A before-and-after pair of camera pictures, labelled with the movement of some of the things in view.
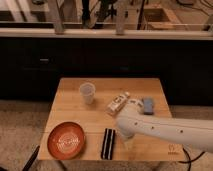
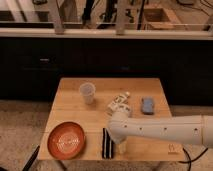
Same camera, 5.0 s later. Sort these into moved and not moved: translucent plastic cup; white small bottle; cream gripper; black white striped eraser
Moved: cream gripper
Not moved: black white striped eraser; translucent plastic cup; white small bottle
